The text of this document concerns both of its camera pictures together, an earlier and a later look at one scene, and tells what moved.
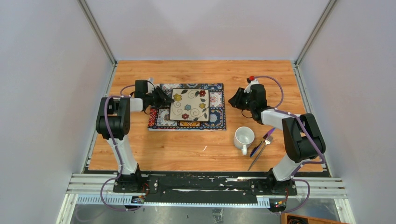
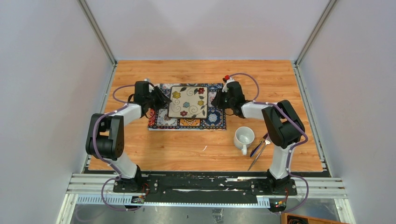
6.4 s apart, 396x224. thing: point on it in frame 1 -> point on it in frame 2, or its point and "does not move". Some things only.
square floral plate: [191, 104] does not move
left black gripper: [163, 98] does not move
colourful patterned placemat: [159, 115] does not move
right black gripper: [236, 100] -> [217, 101]
